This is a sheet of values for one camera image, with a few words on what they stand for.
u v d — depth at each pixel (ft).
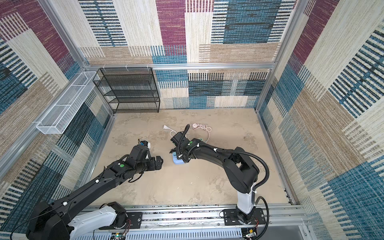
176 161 3.00
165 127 3.55
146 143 2.45
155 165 2.40
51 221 1.27
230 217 2.40
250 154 1.45
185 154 2.08
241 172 1.57
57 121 2.32
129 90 3.64
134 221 2.43
